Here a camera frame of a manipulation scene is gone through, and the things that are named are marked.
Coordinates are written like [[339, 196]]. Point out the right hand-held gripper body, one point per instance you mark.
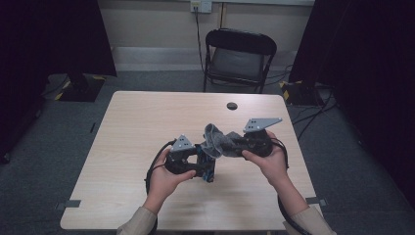
[[257, 143]]

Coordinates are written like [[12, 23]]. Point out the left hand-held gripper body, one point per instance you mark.
[[181, 161]]

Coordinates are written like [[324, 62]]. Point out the grey terry cloth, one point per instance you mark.
[[217, 142]]

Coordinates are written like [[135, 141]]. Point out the person's right hand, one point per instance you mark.
[[275, 164]]

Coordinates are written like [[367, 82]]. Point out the person's left hand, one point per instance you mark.
[[163, 186]]

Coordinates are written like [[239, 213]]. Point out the black stand base striped tape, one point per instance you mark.
[[80, 89], [300, 93]]

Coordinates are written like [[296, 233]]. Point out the grey tape strip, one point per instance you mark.
[[70, 204], [318, 201]]

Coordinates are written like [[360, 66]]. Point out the black folding chair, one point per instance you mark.
[[239, 62]]

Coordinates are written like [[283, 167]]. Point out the dark curtain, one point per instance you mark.
[[39, 49], [368, 65]]

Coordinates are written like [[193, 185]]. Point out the white wall socket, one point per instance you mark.
[[201, 6]]

